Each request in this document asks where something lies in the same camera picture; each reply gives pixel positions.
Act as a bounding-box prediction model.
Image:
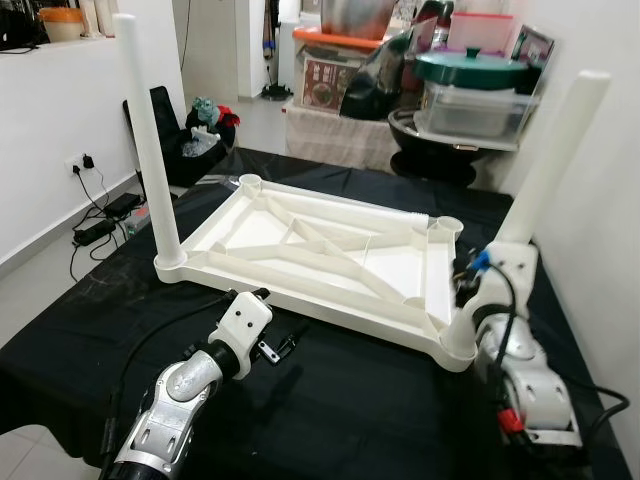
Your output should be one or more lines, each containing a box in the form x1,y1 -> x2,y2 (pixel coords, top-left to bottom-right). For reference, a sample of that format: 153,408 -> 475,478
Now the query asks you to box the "black floor cable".
68,165 -> 151,281

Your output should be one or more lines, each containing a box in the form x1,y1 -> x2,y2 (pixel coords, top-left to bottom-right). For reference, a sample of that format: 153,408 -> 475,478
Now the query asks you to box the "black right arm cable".
470,255 -> 631,461

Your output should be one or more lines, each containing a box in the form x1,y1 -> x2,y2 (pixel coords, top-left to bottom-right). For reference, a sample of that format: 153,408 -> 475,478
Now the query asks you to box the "green pot lid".
413,47 -> 531,91

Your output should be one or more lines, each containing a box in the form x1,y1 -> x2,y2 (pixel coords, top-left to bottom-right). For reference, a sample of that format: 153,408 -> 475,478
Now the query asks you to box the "orange lidded storage box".
292,27 -> 386,113

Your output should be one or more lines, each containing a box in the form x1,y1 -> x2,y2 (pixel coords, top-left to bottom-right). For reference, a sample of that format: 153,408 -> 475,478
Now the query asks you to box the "black tablecloth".
0,147 -> 633,480

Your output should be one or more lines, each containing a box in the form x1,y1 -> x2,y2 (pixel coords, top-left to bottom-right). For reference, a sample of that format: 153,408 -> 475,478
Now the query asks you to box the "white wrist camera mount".
455,243 -> 541,336
208,292 -> 274,359

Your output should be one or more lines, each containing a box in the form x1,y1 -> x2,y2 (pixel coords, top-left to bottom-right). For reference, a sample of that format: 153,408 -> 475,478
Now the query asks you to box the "black plastic bag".
340,30 -> 441,121

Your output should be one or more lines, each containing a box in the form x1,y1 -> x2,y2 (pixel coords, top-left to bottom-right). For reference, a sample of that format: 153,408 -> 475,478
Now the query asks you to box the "beige container orange lid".
40,8 -> 86,43

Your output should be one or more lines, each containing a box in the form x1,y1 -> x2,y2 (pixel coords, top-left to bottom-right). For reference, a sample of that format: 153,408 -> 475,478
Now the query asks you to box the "black floor stand base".
260,83 -> 293,102

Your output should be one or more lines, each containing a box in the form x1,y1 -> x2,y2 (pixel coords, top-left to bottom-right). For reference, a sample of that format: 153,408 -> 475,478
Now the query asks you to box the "steel pot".
318,0 -> 399,41

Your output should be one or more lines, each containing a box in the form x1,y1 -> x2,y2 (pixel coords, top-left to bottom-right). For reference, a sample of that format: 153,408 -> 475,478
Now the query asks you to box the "grey printed box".
512,25 -> 556,96

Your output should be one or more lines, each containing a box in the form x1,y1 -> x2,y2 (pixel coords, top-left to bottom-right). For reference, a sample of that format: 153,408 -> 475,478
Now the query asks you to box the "white bottle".
80,0 -> 121,39

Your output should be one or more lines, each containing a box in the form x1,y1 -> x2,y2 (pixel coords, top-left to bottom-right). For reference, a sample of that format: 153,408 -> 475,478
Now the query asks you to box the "pink box red lid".
448,12 -> 519,56

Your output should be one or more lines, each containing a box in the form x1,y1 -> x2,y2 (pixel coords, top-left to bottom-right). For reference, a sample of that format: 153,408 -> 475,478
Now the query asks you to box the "black kitchen appliance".
0,5 -> 41,51

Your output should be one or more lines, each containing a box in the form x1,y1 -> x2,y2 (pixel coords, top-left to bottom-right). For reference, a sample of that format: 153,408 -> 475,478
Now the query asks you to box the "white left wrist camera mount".
208,292 -> 274,359

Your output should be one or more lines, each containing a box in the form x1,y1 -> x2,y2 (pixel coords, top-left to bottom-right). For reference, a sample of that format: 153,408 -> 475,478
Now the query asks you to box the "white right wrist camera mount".
455,243 -> 541,336

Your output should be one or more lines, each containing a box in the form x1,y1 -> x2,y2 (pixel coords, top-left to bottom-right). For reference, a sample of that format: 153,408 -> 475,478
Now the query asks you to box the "clear plastic bag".
180,128 -> 221,159

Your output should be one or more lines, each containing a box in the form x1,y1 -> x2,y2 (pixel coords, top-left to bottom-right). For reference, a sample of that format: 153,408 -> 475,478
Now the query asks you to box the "white plastic children table top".
153,174 -> 479,373

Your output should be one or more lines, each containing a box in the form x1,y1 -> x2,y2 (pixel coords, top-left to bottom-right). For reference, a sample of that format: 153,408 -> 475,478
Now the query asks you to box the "clear plastic storage box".
415,82 -> 536,141

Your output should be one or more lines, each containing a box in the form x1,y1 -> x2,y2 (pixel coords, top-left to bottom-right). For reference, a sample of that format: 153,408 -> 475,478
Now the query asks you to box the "beige cloth covered stand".
285,105 -> 401,171

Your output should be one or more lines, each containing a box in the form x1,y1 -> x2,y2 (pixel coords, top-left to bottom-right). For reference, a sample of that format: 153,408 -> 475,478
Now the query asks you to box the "black wok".
388,108 -> 501,184

